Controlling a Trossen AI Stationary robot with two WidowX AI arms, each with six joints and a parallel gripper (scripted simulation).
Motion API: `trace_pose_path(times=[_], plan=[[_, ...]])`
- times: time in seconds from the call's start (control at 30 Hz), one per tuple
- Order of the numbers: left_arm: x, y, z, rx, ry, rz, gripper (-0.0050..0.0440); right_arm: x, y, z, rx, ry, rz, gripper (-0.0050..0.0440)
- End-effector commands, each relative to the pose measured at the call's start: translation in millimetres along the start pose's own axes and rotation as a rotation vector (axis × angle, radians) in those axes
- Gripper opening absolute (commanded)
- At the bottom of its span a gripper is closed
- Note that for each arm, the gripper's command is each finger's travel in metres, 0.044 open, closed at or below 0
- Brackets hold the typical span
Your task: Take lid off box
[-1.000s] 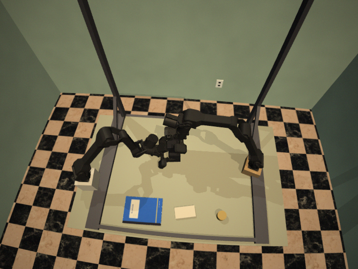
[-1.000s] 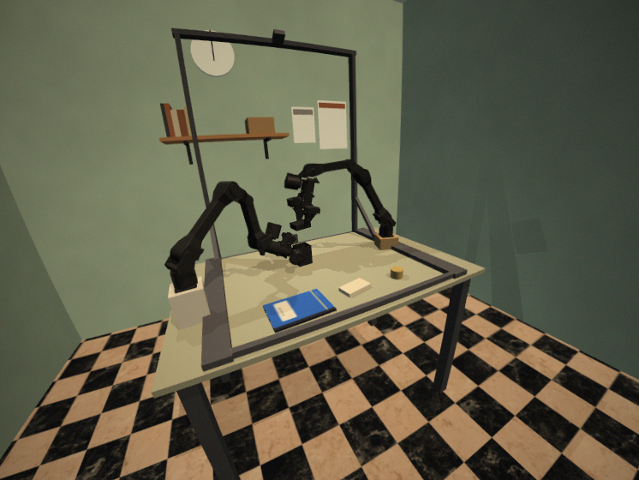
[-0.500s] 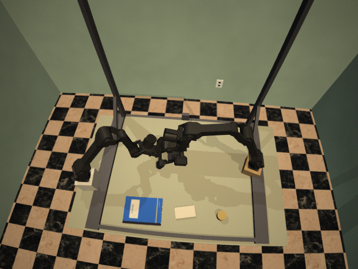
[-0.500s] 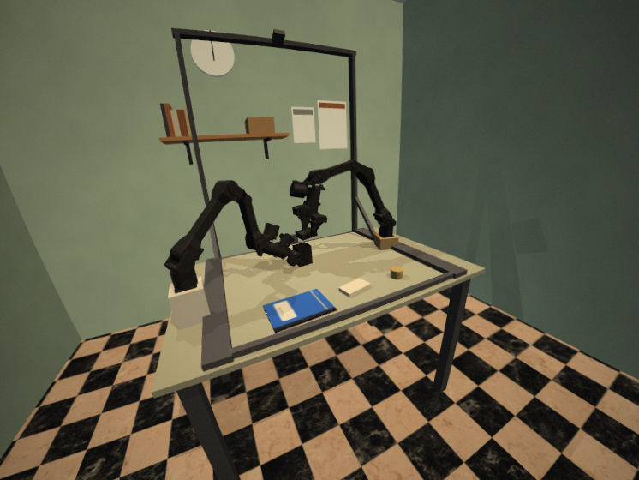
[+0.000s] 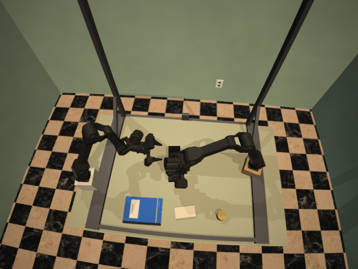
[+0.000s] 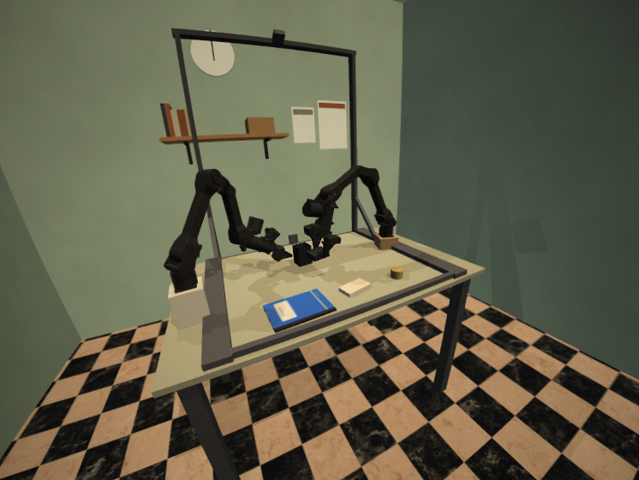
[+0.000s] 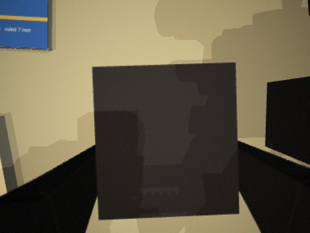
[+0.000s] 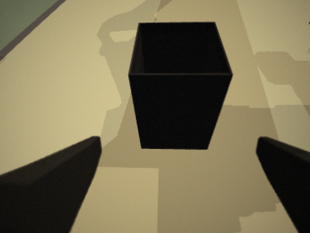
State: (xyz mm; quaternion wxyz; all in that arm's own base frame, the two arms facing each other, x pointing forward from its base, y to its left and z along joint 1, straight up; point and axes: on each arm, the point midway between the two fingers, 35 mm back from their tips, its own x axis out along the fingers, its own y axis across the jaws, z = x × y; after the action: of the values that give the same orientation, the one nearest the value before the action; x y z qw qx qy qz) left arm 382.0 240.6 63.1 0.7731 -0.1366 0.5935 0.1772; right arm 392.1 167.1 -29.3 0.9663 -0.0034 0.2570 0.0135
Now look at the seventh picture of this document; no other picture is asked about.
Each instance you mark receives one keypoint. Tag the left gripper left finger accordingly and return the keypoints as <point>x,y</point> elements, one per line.
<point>58,201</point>

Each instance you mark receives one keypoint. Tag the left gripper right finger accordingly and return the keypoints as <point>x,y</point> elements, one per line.
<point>275,190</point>

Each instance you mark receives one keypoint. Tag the black open box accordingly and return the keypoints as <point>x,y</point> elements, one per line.
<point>288,118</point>

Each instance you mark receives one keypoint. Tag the blue notebook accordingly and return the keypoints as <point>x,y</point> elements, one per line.
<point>26,24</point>

